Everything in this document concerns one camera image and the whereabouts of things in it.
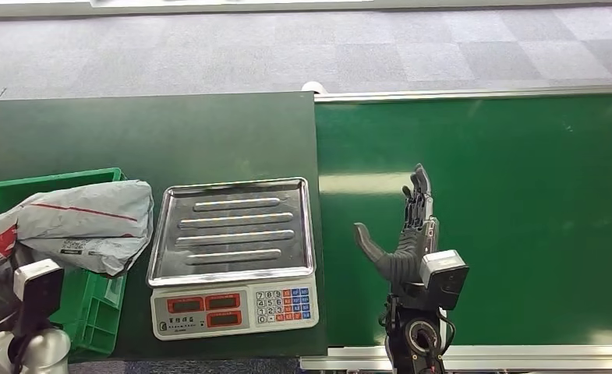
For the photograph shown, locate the white conveyor roller end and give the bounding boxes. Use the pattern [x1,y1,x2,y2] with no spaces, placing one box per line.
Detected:
[301,80,331,96]

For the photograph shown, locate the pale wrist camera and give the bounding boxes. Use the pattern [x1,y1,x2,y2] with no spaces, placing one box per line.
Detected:
[12,259,65,337]
[419,249,470,312]

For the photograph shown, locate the silver conveyor frame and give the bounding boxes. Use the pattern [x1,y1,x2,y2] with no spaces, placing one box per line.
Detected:
[300,83,612,372]

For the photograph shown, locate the bright green conveyor belt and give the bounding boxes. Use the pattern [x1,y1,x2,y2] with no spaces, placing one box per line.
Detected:
[314,93,612,348]

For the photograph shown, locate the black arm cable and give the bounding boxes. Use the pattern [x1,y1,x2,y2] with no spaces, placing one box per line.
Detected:
[438,309,457,357]
[379,295,401,362]

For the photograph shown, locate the green plastic crate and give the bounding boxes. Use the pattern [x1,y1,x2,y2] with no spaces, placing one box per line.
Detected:
[0,168,129,357]

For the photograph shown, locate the dark green table mat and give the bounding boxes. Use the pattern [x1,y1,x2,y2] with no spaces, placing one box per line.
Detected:
[0,91,328,361]

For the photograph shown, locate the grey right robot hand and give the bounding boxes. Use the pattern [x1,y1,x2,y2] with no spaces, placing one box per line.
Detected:
[353,164,441,298]

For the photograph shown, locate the grey package with red stripe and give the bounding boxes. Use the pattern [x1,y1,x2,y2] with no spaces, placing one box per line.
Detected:
[15,179,155,278]

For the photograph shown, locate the steel ribbed scale tray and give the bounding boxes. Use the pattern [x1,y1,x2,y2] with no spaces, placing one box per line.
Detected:
[146,177,317,288]

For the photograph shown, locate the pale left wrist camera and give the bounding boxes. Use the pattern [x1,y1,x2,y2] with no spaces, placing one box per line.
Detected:
[12,259,65,337]

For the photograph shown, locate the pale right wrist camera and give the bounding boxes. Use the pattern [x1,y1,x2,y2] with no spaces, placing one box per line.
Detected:
[419,249,470,312]

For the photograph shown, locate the white electronic scale body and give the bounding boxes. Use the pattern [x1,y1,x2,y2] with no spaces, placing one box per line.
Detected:
[150,273,320,342]

